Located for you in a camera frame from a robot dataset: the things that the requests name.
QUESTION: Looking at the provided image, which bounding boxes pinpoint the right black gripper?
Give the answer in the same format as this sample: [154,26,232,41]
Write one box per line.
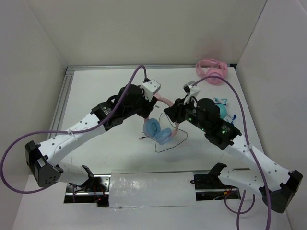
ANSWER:
[163,94,209,131]

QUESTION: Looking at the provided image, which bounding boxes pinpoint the black headphone audio cable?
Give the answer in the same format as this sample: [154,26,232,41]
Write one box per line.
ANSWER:
[138,112,189,153]

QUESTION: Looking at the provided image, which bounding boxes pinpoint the pink blue cat-ear headphones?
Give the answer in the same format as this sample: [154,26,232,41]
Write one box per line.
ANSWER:
[143,118,179,145]

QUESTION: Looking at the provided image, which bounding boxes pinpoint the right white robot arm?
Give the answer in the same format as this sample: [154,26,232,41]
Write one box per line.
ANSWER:
[164,98,303,213]

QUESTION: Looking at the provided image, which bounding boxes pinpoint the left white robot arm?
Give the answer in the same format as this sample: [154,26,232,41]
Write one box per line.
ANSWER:
[25,81,161,191]

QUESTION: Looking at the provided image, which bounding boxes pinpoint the teal cat-ear headphones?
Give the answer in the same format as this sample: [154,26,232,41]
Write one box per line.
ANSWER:
[213,97,237,125]

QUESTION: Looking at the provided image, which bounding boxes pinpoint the white taped cover sheet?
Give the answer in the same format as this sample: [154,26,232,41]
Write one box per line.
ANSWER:
[109,172,196,208]

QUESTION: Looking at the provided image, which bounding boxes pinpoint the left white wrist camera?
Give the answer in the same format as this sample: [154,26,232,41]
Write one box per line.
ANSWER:
[140,79,161,101]

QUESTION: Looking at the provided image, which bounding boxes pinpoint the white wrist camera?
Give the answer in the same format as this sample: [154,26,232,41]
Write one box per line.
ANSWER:
[140,79,161,101]
[183,81,200,105]

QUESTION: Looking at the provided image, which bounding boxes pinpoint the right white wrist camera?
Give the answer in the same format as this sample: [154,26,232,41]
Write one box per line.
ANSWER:
[183,81,200,105]

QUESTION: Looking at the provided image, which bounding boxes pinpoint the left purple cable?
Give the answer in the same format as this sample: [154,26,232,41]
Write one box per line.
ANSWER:
[0,65,148,204]

